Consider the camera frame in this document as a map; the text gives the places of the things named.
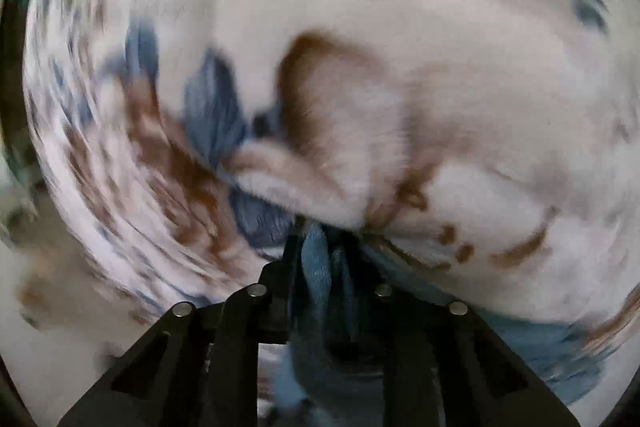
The blue denim pants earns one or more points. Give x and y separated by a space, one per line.
320 287

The floral fleece blanket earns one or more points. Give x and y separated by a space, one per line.
350 82

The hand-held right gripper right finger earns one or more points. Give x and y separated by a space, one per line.
362 272

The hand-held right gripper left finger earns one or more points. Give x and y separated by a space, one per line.
292 267

